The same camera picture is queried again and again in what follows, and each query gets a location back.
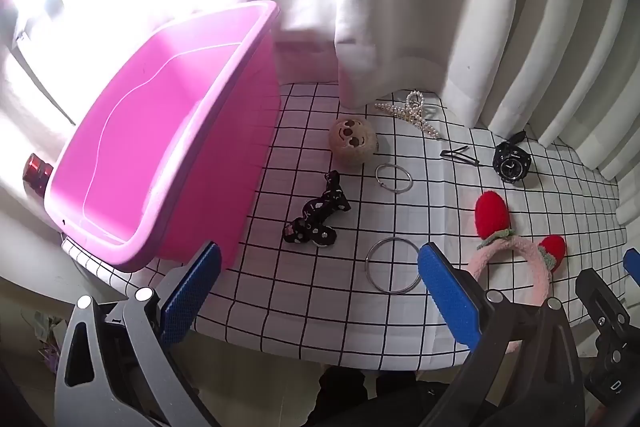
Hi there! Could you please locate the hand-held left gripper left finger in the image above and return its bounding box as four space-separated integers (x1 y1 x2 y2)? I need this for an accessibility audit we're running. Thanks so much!
54 241 222 427

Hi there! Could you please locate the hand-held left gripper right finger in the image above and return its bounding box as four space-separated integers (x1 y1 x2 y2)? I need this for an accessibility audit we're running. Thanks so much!
417 242 586 427

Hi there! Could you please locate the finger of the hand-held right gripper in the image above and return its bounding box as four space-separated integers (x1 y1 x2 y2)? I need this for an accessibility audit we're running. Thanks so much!
622 248 640 285
575 268 632 355

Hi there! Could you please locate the pink headband with red strawberries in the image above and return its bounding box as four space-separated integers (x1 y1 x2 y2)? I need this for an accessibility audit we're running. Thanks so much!
467 190 567 354

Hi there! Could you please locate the large silver bangle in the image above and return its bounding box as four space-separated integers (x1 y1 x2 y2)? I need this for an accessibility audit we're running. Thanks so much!
365 237 422 294

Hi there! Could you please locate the small silver bangle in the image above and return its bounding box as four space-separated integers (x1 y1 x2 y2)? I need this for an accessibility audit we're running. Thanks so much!
374 163 414 194

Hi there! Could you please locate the black wrist watch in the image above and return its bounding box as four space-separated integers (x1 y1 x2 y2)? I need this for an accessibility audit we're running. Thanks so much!
492 131 532 182

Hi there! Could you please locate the black patterned bow hair tie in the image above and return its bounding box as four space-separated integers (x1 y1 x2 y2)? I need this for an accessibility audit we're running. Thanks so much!
282 171 352 249

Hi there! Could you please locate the pink plastic bin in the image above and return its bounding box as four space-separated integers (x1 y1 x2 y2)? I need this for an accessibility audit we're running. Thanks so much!
44 0 282 273

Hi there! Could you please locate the beige plush ball with face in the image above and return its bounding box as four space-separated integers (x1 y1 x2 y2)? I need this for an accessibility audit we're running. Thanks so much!
328 117 377 168

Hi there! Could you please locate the pearl hair claw clip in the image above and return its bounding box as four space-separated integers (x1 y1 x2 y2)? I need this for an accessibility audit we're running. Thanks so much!
375 91 443 140

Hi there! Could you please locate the black white checkered tablecloth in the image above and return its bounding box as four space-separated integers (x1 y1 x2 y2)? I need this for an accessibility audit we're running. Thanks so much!
61 82 628 370

